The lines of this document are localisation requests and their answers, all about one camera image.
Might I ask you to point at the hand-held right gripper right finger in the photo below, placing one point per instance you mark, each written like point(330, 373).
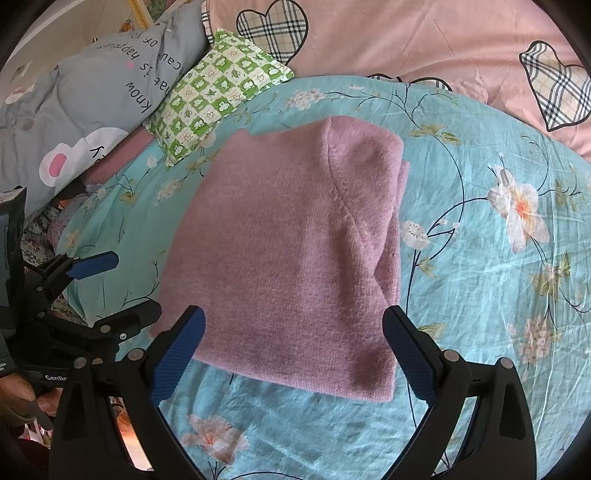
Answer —
point(411, 355)

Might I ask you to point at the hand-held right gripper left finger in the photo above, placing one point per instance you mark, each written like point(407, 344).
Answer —
point(180, 355)

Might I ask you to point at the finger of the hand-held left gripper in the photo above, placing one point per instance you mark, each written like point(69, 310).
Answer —
point(124, 323)
point(94, 266)

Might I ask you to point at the pink knitted sweater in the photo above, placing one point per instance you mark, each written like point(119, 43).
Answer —
point(295, 249)

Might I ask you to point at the person's left hand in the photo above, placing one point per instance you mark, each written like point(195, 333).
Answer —
point(23, 392)

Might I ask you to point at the small-flower print cloth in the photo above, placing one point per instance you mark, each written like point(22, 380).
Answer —
point(60, 240)

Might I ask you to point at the teal floral blanket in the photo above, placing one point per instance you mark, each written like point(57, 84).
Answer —
point(485, 277)

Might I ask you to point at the mauve cloth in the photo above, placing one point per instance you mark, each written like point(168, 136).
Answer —
point(120, 157)

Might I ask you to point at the grey printed quilt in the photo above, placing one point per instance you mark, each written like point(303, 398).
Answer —
point(78, 97)

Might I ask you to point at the green checkered pillow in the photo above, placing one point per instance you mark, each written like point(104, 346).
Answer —
point(217, 87)

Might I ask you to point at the pink heart-print bed sheet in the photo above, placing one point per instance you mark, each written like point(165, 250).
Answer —
point(415, 41)

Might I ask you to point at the yellow picture frame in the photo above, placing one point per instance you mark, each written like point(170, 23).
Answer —
point(138, 11)

